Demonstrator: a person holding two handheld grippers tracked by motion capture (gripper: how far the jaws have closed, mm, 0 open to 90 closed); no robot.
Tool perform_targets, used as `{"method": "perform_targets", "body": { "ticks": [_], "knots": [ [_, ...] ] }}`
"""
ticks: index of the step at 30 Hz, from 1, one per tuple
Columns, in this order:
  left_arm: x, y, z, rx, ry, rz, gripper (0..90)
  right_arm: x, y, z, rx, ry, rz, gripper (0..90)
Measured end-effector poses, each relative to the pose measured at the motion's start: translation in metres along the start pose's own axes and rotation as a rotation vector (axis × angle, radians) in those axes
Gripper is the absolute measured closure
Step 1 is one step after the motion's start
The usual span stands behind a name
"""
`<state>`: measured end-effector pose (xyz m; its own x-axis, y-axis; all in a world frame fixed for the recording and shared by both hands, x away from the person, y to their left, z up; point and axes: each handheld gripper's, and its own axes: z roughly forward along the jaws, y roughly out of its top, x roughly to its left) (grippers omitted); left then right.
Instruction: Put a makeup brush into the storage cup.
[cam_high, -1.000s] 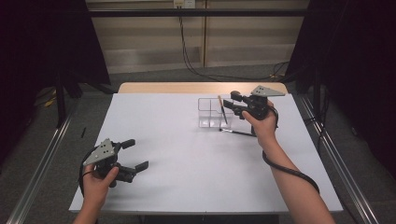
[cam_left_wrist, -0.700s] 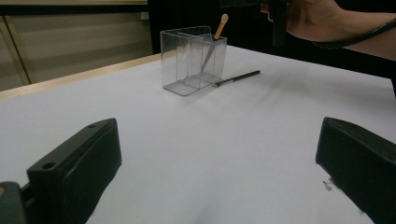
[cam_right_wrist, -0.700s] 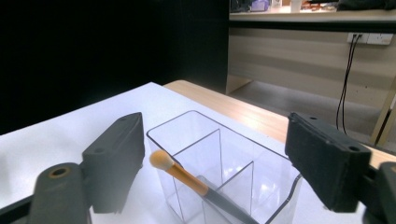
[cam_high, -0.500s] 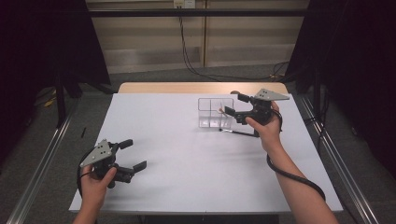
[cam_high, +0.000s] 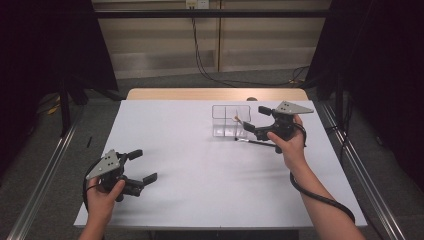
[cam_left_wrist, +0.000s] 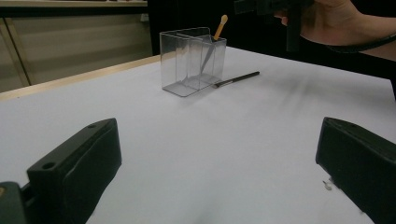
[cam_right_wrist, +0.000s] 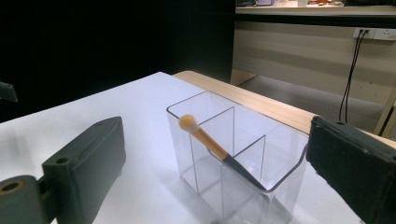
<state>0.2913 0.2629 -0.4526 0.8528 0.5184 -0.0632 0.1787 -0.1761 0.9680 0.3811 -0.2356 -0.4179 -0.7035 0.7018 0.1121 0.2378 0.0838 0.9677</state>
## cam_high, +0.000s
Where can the small black floor object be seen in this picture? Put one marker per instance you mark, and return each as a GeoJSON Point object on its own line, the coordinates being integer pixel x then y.
{"type": "Point", "coordinates": [89, 141]}

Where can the metal floor rail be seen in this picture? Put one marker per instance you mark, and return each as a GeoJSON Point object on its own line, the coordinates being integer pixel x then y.
{"type": "Point", "coordinates": [383, 210]}
{"type": "Point", "coordinates": [43, 181]}

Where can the person's right hand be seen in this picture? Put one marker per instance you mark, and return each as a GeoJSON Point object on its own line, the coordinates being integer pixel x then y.
{"type": "Point", "coordinates": [293, 150]}

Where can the black curtain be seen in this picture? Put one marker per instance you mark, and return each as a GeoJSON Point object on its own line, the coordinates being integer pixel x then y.
{"type": "Point", "coordinates": [40, 50]}
{"type": "Point", "coordinates": [383, 66]}

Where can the clear plastic organizer box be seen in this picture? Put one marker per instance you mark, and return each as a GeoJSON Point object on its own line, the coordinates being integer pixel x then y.
{"type": "Point", "coordinates": [221, 130]}

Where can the person's left hand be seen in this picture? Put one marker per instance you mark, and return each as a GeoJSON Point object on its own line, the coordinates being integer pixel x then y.
{"type": "Point", "coordinates": [100, 205]}

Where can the black stand post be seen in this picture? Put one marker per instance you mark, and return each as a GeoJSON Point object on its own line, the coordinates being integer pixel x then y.
{"type": "Point", "coordinates": [339, 100]}
{"type": "Point", "coordinates": [65, 110]}

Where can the white wall socket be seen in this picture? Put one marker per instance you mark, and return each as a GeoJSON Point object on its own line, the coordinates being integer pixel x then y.
{"type": "Point", "coordinates": [197, 3]}

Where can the black pen with silver tip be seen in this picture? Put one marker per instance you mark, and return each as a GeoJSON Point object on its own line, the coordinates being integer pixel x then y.
{"type": "Point", "coordinates": [255, 142]}

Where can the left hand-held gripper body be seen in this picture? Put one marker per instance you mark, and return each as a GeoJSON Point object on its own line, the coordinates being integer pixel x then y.
{"type": "Point", "coordinates": [106, 165]}

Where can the white table sheet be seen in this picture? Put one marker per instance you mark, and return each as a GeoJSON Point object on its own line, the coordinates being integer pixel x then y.
{"type": "Point", "coordinates": [200, 200]}

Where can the black horizontal bar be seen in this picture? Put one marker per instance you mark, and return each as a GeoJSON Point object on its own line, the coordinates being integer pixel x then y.
{"type": "Point", "coordinates": [200, 13]}

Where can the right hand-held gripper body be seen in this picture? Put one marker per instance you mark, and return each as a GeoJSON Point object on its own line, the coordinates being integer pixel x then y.
{"type": "Point", "coordinates": [283, 125]}

